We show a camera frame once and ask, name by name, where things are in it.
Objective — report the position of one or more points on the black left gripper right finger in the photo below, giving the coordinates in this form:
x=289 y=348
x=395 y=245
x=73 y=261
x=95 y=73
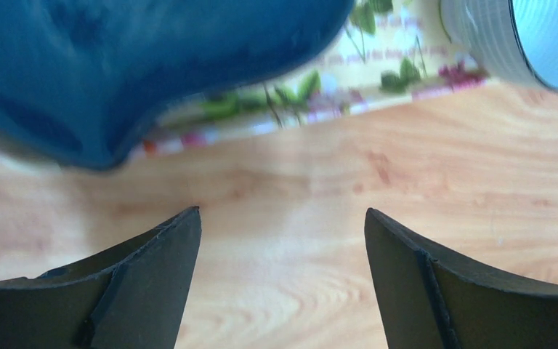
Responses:
x=430 y=296

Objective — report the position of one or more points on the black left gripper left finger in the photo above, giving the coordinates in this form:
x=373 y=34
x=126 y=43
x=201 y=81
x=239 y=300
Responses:
x=132 y=295

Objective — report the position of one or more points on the dark blue leaf-shaped dish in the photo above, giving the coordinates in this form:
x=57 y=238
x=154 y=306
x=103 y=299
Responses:
x=82 y=82

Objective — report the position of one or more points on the floral pattern tray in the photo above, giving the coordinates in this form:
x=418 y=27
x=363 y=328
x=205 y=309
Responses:
x=387 y=52

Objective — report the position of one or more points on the light green ceramic bowl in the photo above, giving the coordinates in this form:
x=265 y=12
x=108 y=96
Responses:
x=516 y=41

